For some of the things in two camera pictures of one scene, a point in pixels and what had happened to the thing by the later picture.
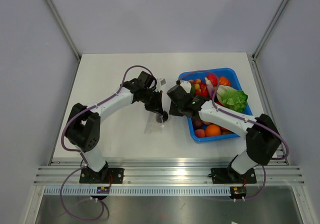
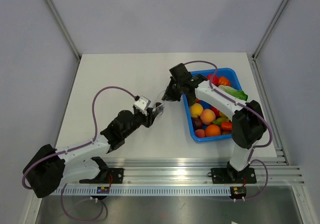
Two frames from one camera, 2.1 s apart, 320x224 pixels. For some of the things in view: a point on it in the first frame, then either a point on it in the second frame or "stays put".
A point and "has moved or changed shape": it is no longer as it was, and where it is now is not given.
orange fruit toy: (212, 130) stays put
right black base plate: (227, 175) stays put
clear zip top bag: (155, 123) has moved or changed shape
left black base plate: (106, 175) stays put
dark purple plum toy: (197, 124) stays put
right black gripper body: (182, 107) to (180, 84)
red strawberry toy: (213, 78) stays put
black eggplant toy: (161, 118) has moved or changed shape
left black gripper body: (147, 93) to (139, 119)
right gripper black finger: (174, 110) to (173, 91)
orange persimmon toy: (224, 81) stays put
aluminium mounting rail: (170, 173) stays put
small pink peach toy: (200, 133) stays put
